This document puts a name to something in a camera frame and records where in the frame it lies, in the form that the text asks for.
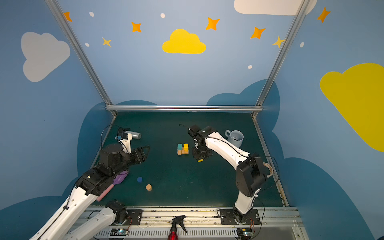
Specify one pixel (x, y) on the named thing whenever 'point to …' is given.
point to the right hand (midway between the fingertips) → (200, 157)
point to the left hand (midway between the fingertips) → (148, 148)
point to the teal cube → (179, 147)
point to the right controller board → (244, 233)
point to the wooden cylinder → (149, 187)
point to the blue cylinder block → (139, 179)
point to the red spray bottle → (173, 234)
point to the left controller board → (119, 232)
